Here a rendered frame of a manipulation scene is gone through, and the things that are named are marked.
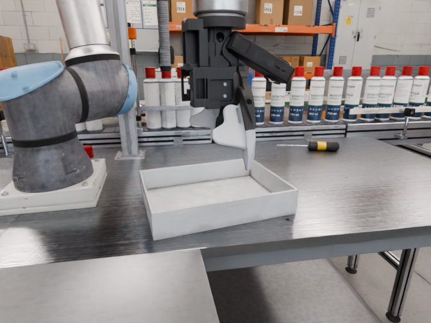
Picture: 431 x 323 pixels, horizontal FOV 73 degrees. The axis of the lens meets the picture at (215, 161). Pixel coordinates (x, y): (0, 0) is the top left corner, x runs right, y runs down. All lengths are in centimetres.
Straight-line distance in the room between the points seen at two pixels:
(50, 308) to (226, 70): 37
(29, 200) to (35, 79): 22
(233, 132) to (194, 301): 22
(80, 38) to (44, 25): 497
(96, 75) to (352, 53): 579
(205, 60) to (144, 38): 492
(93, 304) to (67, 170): 31
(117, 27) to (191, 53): 48
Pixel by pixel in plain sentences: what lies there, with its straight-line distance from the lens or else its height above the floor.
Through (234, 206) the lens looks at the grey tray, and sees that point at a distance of 51.
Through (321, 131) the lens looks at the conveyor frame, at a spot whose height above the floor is 86.
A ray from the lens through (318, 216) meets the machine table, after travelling 59.
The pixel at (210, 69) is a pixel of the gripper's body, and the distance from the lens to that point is 40.
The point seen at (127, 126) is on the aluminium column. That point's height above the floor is 92.
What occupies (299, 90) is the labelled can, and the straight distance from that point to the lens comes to 112.
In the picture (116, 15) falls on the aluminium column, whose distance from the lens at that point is 89.
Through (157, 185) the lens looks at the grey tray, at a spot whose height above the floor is 84.
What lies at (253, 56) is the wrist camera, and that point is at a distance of 43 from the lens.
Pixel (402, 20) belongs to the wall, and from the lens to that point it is 738.
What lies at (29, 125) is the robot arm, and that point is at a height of 99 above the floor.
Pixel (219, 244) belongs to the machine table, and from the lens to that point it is 48.
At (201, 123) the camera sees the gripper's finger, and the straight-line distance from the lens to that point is 51.
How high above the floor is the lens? 111
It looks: 19 degrees down
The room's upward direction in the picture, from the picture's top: straight up
